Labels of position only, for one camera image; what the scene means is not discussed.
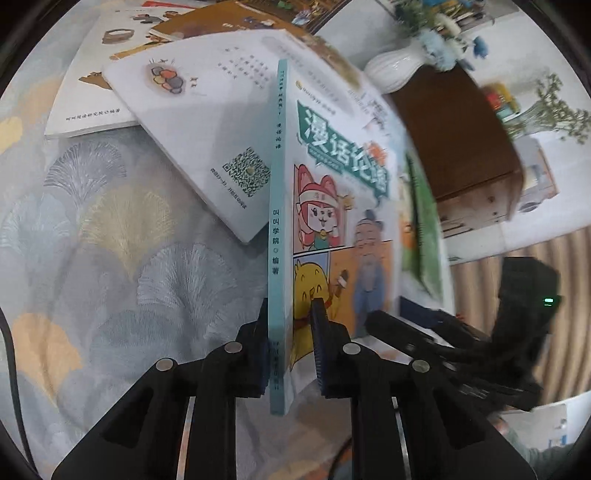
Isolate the white ribbed vase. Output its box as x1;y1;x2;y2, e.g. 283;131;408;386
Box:
365;39;439;95

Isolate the white picture book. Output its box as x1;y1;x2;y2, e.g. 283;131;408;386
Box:
44;7;185;139

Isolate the brown wooden cabinet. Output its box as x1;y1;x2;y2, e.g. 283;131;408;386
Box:
388;65;525;238

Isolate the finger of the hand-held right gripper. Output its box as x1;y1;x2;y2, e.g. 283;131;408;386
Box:
434;318;492;348
367;310;444;365

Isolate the fan patterned tablecloth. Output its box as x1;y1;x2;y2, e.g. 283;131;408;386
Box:
0;9;356;480

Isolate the teal spine comic book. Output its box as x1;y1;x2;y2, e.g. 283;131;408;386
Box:
268;59;409;415

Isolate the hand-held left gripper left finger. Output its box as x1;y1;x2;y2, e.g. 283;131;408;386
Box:
51;299;271;480

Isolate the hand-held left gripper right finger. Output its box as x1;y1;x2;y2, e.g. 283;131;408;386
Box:
310;298;539;480

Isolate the light green cover book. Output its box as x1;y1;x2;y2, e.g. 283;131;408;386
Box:
402;152;455;301

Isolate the brown cover story book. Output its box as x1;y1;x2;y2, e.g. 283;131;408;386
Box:
150;0;333;47

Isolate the white book with QR code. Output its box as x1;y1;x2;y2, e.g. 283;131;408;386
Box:
102;29;352;244

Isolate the black cable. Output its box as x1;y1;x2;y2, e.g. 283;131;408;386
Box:
0;305;40;469

